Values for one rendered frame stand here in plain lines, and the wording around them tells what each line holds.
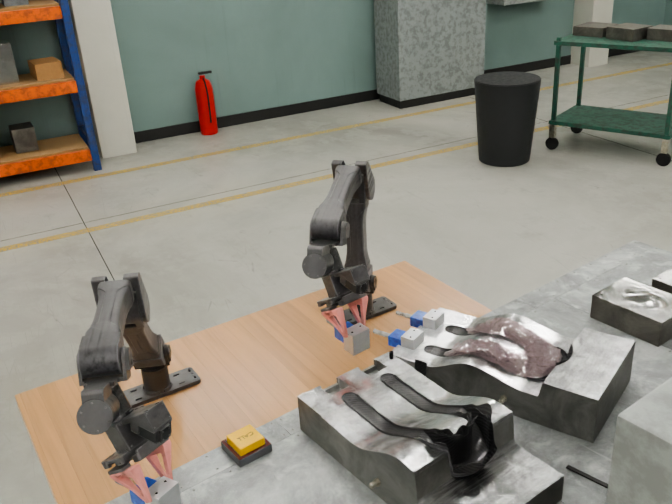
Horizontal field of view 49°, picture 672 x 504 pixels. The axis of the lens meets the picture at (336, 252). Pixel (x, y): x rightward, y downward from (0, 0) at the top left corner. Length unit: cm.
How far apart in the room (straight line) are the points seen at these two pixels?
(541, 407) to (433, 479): 37
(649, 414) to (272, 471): 106
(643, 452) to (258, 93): 672
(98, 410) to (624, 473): 84
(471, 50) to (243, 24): 226
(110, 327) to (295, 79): 611
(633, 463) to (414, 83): 682
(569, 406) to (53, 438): 113
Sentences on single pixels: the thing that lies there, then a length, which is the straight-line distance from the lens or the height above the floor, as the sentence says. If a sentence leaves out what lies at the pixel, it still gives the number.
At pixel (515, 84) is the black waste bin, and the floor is 62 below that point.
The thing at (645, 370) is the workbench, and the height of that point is 80.
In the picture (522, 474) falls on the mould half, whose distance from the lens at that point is 149.
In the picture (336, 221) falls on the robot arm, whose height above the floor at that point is 120.
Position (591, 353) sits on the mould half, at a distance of 175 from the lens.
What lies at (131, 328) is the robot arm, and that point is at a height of 108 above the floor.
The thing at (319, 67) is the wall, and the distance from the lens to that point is 742.
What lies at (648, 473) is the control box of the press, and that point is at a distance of 65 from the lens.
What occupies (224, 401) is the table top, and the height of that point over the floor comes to 80.
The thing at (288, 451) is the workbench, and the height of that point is 80.
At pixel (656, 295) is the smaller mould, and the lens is 211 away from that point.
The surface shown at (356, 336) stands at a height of 95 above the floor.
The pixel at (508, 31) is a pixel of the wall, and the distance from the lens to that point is 862.
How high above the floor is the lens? 185
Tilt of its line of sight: 25 degrees down
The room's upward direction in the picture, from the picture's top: 4 degrees counter-clockwise
